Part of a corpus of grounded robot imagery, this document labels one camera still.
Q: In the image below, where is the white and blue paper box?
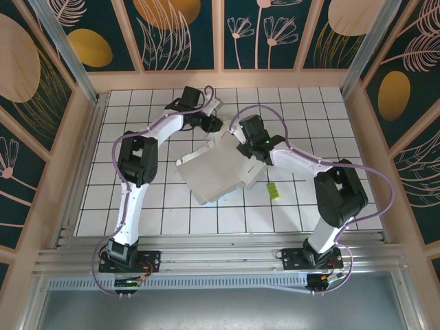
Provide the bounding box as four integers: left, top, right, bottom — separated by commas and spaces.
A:
175, 118, 267, 207

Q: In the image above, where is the panel with pink flowers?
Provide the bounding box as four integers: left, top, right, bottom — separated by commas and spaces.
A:
223, 0, 305, 71

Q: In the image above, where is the panel with orange disc, leaves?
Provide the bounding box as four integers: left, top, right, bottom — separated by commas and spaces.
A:
123, 0, 221, 72

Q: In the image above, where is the panel with small yellow oval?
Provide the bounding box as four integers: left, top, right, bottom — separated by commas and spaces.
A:
37, 0, 144, 73

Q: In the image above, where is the black right controller board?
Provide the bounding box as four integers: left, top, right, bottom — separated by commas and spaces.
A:
307, 273, 344, 293

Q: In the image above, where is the black controller board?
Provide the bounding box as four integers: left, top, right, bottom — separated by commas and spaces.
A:
113, 274, 145, 293
307, 273, 344, 293

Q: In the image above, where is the panel with oval and feather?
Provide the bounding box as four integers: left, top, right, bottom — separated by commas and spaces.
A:
360, 0, 440, 149

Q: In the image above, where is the panel with fern leaves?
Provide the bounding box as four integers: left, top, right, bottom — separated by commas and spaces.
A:
391, 126, 440, 245

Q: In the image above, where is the black left controller board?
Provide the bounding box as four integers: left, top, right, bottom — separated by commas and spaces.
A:
113, 274, 145, 293

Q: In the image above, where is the panel with large pale disc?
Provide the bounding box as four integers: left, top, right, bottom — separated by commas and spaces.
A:
0, 0, 76, 162

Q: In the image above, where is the panel with single flower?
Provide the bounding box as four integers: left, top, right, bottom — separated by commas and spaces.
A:
0, 120, 49, 248

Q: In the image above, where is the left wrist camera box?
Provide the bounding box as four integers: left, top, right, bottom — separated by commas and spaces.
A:
202, 96, 224, 116

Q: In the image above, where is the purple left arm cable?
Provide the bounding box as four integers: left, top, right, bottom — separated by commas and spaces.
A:
89, 85, 216, 298

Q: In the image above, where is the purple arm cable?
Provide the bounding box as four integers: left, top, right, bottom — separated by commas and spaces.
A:
229, 104, 395, 296
89, 85, 216, 298

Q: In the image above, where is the aluminium side rail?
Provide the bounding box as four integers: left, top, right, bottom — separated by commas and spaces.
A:
51, 94, 109, 248

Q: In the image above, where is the aluminium mounting rail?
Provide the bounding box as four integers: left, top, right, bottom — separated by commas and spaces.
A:
32, 230, 408, 276

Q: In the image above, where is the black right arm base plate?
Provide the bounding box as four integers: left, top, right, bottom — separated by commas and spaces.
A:
281, 247, 343, 271

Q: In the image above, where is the grey slotted cable duct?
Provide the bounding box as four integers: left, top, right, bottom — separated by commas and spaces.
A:
46, 276, 312, 295

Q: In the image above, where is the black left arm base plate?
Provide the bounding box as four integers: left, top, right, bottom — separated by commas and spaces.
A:
98, 250, 162, 274

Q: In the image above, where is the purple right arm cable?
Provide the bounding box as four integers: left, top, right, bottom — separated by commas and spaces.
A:
229, 104, 395, 296

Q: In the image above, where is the aluminium corner post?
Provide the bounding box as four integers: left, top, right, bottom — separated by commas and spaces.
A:
27, 0, 101, 104
339, 0, 404, 100

